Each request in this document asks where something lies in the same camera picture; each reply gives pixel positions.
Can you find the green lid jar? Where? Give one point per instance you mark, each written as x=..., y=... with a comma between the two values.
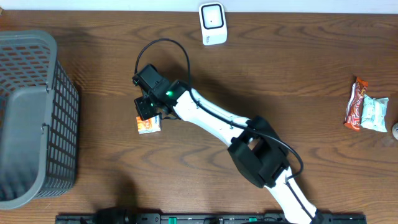
x=395, y=131

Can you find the mint green wipes packet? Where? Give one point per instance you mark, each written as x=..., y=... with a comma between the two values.
x=374, y=112

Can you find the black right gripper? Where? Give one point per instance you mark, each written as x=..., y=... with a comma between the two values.
x=144, y=114

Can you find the white barcode scanner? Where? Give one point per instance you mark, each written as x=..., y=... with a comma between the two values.
x=213, y=23

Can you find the red chocolate bar wrapper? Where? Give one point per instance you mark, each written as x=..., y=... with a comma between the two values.
x=353, y=115

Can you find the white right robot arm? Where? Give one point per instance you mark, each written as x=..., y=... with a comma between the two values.
x=259, y=155

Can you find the grey plastic basket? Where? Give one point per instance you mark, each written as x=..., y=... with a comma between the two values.
x=39, y=120

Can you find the orange small box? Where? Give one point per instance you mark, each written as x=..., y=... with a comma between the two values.
x=151, y=125

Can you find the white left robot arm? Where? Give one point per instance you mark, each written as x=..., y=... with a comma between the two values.
x=114, y=215

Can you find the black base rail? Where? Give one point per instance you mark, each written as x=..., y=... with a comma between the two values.
x=155, y=218

